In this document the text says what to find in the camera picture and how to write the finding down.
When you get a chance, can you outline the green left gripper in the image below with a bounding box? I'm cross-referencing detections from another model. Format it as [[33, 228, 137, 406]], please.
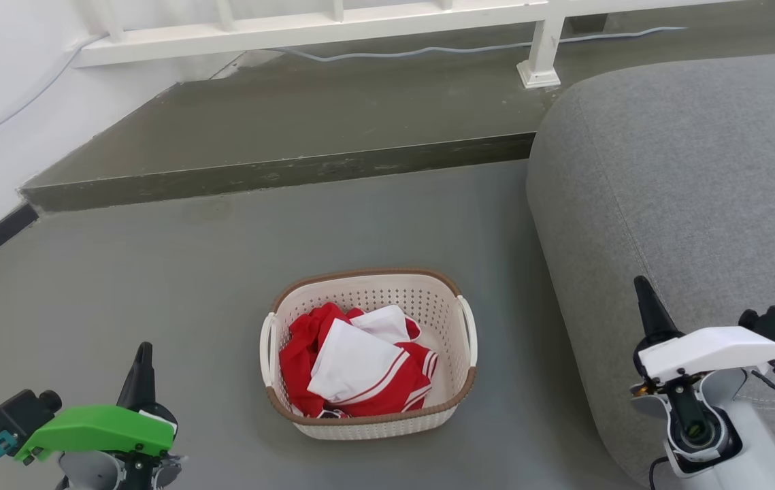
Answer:
[[14, 342, 178, 466]]

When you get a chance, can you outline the thin white wall cable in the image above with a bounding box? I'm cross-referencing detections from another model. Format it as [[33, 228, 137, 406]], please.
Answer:
[[0, 34, 105, 167]]

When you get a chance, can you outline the grey fabric sofa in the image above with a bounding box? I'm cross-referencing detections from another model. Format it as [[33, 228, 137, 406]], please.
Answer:
[[527, 49, 775, 490]]

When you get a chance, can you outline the white wooden railing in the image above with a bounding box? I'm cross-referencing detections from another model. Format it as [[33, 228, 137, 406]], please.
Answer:
[[74, 0, 748, 89]]

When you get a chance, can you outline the white garment with red stripes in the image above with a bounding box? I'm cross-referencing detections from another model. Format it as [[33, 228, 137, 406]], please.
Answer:
[[307, 305, 412, 404]]

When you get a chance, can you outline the cream perforated laundry basket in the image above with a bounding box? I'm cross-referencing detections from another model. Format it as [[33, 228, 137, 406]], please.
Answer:
[[260, 267, 478, 440]]

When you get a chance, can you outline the light blue floor cable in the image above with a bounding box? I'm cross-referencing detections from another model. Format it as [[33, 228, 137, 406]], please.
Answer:
[[268, 27, 687, 63]]

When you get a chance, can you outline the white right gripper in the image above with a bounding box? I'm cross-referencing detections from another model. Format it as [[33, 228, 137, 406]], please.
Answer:
[[634, 276, 775, 386]]

